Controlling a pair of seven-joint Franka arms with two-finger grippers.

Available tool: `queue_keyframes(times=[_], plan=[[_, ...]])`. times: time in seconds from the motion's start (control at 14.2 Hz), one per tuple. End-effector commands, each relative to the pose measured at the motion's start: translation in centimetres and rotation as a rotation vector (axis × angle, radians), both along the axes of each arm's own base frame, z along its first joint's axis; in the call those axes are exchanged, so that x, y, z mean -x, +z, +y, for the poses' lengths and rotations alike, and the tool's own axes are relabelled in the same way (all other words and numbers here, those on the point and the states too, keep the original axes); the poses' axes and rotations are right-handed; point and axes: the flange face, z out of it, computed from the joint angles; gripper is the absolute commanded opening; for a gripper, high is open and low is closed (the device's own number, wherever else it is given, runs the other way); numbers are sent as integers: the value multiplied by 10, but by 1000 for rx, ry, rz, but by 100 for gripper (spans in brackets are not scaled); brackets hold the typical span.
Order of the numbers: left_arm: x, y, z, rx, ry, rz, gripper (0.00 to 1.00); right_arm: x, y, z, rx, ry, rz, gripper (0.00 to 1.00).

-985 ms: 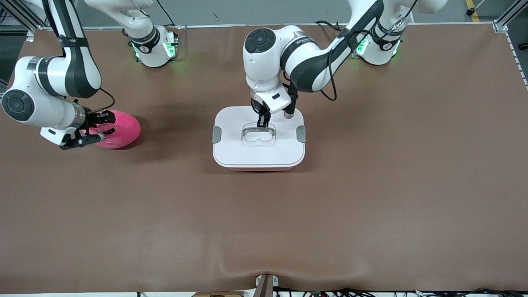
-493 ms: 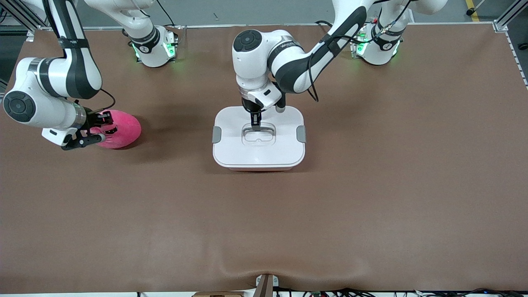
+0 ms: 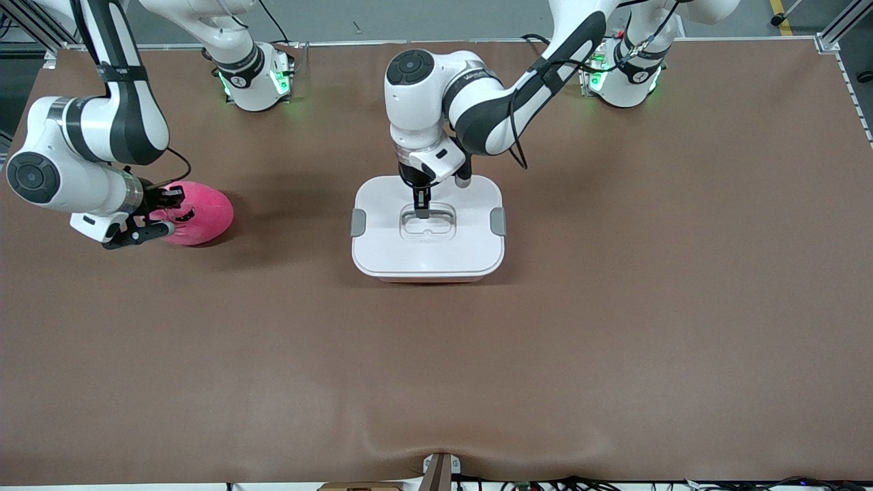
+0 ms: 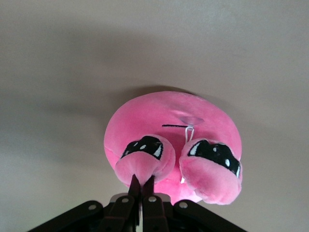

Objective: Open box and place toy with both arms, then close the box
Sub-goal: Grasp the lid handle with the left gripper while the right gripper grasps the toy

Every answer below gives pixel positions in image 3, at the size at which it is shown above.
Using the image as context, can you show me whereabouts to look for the pink plush toy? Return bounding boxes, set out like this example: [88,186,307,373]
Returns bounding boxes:
[149,181,235,247]

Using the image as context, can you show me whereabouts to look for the white box lid grey latches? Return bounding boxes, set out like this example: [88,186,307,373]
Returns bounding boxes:
[351,175,507,279]

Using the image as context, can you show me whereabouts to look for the pink plastic storage box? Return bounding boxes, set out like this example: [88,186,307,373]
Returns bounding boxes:
[372,273,488,284]

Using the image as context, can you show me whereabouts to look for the brown table mat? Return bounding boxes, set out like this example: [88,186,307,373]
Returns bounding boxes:
[0,38,873,486]

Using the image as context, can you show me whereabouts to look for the black caster with rod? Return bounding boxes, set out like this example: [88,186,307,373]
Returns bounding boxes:
[771,0,805,27]

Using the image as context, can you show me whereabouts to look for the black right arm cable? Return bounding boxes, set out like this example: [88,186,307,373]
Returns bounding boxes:
[140,146,193,189]

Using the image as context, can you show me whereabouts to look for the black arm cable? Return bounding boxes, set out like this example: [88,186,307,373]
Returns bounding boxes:
[140,146,193,189]
[507,0,683,171]

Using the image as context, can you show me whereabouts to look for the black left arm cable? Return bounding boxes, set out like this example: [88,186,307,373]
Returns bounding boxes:
[507,0,683,171]

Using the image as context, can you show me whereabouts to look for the metal clamp bracket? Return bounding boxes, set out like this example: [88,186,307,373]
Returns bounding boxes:
[421,452,462,491]

